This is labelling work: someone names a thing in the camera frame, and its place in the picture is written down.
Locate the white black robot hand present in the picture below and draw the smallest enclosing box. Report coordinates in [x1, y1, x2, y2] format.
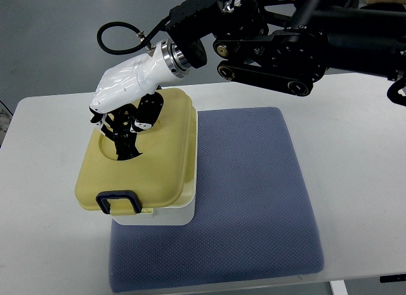
[88, 39, 193, 134]

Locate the black lid handle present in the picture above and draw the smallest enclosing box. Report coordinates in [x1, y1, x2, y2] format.
[102, 104, 141, 161]

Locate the yellow storage box lid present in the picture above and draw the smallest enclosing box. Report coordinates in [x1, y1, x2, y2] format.
[75, 88, 197, 211]

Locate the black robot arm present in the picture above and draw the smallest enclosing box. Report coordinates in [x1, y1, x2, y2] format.
[164, 0, 405, 105]

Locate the white storage box base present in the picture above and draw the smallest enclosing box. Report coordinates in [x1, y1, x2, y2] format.
[111, 110, 199, 227]

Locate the blue front latch clip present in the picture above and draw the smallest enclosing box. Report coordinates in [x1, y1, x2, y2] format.
[95, 190, 142, 215]

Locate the person in white clothes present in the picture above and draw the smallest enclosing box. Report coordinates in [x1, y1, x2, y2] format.
[0, 102, 13, 145]

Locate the blue fabric cushion mat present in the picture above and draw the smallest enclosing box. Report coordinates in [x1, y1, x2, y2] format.
[109, 107, 324, 292]

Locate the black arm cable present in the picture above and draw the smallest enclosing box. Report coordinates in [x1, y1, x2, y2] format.
[96, 21, 159, 56]

